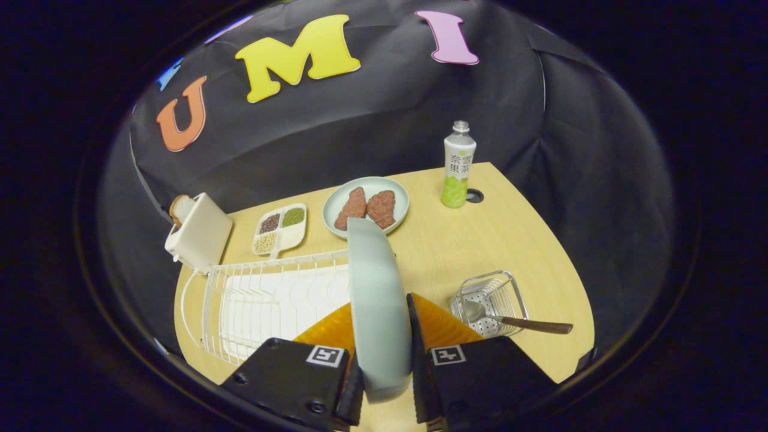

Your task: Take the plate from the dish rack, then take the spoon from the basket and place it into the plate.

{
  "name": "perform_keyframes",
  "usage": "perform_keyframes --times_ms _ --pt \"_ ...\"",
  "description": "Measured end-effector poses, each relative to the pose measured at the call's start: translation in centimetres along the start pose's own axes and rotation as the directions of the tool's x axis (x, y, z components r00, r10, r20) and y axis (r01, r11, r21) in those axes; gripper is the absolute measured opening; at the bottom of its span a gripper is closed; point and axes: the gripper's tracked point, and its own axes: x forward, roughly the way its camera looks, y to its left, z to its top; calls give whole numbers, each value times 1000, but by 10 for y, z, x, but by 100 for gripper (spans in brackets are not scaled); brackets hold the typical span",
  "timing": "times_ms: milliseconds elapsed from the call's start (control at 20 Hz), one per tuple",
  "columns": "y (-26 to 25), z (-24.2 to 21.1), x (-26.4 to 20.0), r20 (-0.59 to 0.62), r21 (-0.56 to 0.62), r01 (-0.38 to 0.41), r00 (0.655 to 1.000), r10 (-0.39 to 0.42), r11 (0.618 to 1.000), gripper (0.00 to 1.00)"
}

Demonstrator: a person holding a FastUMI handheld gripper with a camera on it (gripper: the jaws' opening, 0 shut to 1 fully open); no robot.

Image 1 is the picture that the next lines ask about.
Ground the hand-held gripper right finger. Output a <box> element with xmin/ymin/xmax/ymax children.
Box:
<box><xmin>407</xmin><ymin>293</ymin><xmax>559</xmax><ymax>432</ymax></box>

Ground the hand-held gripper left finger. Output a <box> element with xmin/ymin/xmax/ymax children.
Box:
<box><xmin>221</xmin><ymin>302</ymin><xmax>365</xmax><ymax>432</ymax></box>

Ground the white wire dish rack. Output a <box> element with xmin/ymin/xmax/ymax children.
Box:
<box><xmin>180</xmin><ymin>250</ymin><xmax>352</xmax><ymax>367</ymax></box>

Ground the metal wire basket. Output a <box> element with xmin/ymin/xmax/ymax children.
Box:
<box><xmin>449</xmin><ymin>270</ymin><xmax>530</xmax><ymax>339</ymax></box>

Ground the wooden handled metal spoon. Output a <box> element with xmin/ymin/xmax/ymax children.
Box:
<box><xmin>462</xmin><ymin>300</ymin><xmax>574</xmax><ymax>335</ymax></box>

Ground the white divided dish with beans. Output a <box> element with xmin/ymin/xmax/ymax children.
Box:
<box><xmin>251</xmin><ymin>203</ymin><xmax>308</xmax><ymax>260</ymax></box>

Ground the pale green plate with meat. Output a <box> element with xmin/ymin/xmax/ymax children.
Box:
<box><xmin>322</xmin><ymin>176</ymin><xmax>410</xmax><ymax>241</ymax></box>

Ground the white toaster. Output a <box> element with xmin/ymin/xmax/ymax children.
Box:
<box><xmin>164</xmin><ymin>193</ymin><xmax>233</xmax><ymax>275</ymax></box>

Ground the brown meat piece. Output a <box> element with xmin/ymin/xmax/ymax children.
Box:
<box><xmin>367</xmin><ymin>190</ymin><xmax>397</xmax><ymax>230</ymax></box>
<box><xmin>334</xmin><ymin>187</ymin><xmax>367</xmax><ymax>232</ymax></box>

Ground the toasted bread slice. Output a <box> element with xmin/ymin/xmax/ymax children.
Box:
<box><xmin>169</xmin><ymin>194</ymin><xmax>196</xmax><ymax>227</ymax></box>

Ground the green tea bottle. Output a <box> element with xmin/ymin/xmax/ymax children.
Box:
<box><xmin>441</xmin><ymin>121</ymin><xmax>477</xmax><ymax>209</ymax></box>

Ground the black backdrop cloth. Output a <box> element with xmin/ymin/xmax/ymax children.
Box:
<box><xmin>99</xmin><ymin>0</ymin><xmax>676</xmax><ymax>373</ymax></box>

